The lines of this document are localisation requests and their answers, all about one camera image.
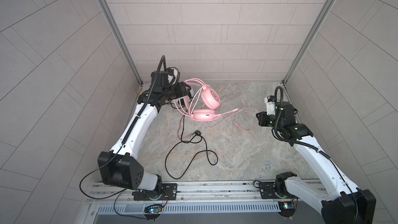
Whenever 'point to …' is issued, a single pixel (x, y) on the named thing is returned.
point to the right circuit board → (287, 208)
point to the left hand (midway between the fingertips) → (191, 85)
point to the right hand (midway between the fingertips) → (255, 114)
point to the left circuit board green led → (153, 211)
